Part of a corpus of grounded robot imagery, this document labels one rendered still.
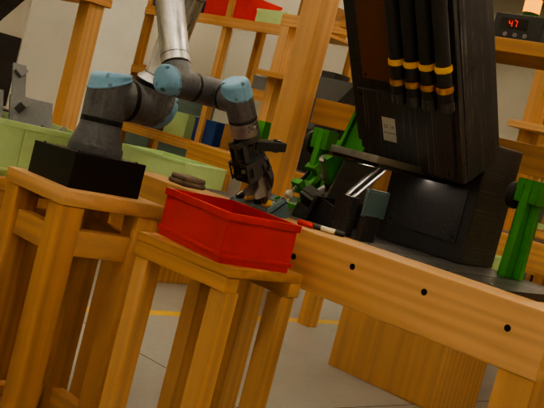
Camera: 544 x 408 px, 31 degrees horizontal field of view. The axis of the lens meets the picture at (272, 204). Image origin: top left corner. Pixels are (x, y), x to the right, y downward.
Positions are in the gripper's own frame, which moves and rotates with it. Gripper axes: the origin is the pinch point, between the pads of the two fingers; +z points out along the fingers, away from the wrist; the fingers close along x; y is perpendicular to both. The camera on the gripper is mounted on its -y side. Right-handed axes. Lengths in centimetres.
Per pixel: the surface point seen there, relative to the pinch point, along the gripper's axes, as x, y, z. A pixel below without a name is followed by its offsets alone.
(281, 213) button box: 2.2, -2.5, 5.6
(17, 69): -109, 2, -22
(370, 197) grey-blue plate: 23.2, -15.9, 2.1
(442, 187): 28, -40, 10
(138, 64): -600, -375, 203
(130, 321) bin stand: -3, 49, 11
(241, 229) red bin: 23.0, 28.3, -12.5
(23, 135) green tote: -78, 23, -14
